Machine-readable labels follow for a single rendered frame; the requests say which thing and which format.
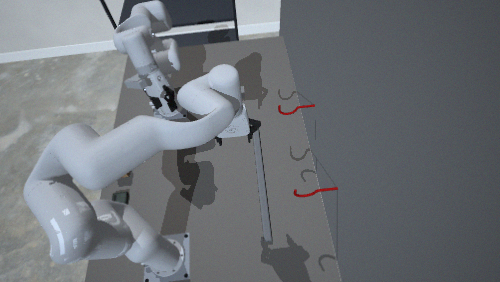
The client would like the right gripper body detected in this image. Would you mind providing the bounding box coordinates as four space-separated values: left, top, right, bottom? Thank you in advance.
217 104 250 138

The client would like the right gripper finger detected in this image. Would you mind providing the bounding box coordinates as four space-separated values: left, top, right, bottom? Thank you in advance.
248 118 261 143
214 136 222 146

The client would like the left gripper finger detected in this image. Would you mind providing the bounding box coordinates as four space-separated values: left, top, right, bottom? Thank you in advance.
163 85 178 112
143 89 162 109

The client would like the grey bar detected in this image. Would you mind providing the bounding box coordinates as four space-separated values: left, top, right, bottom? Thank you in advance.
253 128 272 242

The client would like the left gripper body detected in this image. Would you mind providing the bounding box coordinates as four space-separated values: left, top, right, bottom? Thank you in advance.
143 67 172 98

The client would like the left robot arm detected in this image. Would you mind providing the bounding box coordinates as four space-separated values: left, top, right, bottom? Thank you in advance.
113 0 183 117

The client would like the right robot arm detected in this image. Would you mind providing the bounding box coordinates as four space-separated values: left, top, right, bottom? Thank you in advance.
23 64 245 277

